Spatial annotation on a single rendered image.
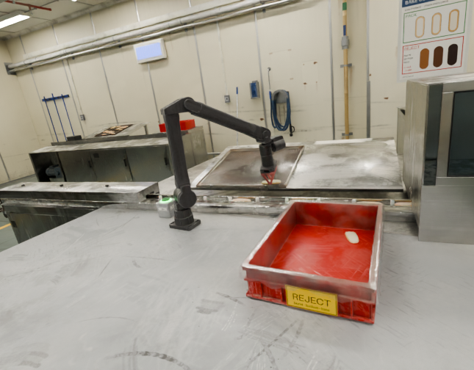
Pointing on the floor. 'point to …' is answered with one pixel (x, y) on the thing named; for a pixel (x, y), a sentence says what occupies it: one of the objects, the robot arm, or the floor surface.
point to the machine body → (40, 218)
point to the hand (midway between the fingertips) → (270, 180)
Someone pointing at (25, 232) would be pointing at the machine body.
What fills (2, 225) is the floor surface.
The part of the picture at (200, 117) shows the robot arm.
